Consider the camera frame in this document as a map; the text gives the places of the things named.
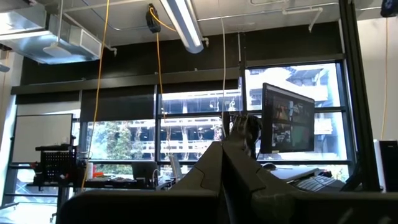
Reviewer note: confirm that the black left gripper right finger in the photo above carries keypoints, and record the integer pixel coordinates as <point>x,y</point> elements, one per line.
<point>242,177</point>

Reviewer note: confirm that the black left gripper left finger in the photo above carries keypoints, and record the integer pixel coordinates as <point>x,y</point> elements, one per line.
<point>205,174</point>

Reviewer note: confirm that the black computer mouse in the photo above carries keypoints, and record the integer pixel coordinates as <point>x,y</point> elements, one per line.
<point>269,166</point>

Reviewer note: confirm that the grey desk top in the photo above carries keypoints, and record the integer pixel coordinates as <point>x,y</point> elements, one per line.
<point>292,173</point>

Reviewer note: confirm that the grey laptop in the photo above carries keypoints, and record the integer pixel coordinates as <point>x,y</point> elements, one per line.
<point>144,170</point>

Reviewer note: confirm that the black computer monitor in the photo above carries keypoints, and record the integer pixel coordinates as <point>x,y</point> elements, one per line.
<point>287,119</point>

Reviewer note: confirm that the black keyboard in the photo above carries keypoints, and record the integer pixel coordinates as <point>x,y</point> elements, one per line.
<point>315,183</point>

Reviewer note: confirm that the black computer tower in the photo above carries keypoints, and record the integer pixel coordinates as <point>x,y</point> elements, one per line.
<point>388,165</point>

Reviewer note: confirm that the black pegboard cart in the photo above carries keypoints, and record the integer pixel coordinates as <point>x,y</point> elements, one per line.
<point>57,163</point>

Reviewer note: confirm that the long ceiling light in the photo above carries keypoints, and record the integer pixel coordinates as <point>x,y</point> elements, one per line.
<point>186,25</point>

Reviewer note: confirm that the white whiteboard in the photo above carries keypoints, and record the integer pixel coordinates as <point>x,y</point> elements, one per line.
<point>42,137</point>

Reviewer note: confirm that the white ceiling pipe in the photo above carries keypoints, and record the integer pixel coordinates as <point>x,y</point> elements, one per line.
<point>303,12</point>

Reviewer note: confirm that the black aluminium table frame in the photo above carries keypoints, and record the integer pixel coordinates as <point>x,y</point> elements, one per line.
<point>357,93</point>

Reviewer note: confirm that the silver ventilation duct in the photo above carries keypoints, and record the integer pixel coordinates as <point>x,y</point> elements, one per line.
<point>40,40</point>

